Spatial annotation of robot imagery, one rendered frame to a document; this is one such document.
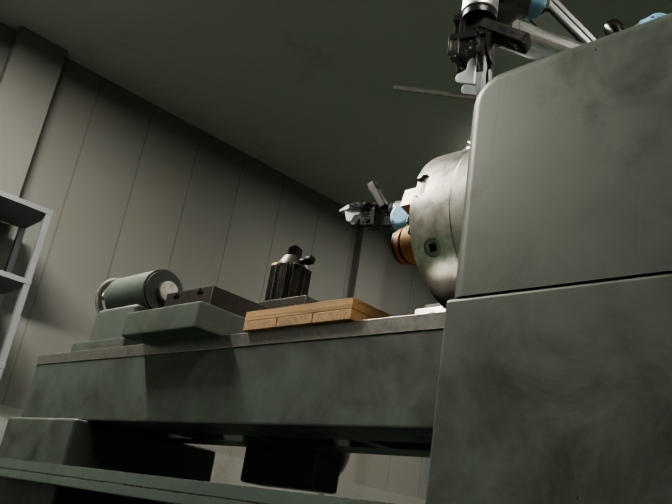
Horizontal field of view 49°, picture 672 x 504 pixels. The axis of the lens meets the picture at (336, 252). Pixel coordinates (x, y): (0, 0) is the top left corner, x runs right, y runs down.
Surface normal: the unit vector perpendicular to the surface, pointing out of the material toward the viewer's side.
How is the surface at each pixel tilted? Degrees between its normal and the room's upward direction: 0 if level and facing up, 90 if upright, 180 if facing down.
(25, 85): 90
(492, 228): 90
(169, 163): 90
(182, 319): 90
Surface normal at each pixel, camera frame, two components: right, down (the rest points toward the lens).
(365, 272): 0.68, -0.16
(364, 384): -0.69, -0.35
